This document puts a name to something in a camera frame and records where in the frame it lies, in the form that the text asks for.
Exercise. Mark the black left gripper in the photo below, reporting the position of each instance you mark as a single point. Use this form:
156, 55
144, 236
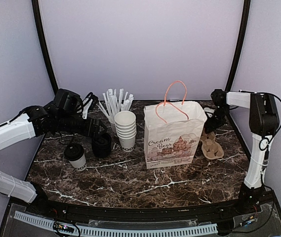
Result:
95, 127

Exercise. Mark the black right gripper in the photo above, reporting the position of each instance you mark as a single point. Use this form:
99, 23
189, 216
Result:
212, 126

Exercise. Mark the single black cup lid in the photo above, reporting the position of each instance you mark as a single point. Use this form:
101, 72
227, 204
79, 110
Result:
73, 152

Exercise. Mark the brown cardboard cup carrier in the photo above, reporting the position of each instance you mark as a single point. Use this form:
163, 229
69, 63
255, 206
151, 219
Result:
210, 148

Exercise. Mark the printed paper takeout bag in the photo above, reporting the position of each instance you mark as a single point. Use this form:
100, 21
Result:
172, 132

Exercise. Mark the stack of black cup lids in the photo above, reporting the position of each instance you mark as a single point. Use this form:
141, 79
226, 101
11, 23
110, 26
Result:
102, 145

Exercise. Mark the single white paper cup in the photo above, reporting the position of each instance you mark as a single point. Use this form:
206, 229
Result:
79, 164

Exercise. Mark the stack of white paper cups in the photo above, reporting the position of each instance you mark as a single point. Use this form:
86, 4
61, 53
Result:
125, 123

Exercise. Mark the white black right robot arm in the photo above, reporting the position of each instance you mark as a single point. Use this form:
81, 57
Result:
264, 123

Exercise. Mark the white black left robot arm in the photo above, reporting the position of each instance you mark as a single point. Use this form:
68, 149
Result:
33, 122

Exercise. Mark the white cup holding straws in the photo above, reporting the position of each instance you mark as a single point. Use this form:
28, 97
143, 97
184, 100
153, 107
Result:
113, 126

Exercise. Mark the bundle of wrapped white straws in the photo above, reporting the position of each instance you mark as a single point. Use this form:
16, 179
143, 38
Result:
115, 102

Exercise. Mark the black front table rail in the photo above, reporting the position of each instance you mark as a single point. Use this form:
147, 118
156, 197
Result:
216, 212

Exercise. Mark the grey slotted cable duct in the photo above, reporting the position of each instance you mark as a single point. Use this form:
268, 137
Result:
116, 229

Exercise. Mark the black right corner post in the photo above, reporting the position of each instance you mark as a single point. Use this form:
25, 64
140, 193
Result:
239, 44

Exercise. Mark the black corner post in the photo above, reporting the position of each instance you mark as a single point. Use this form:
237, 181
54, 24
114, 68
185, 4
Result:
43, 45
239, 44

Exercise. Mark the black left corner post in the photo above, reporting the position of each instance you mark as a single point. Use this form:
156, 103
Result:
43, 45

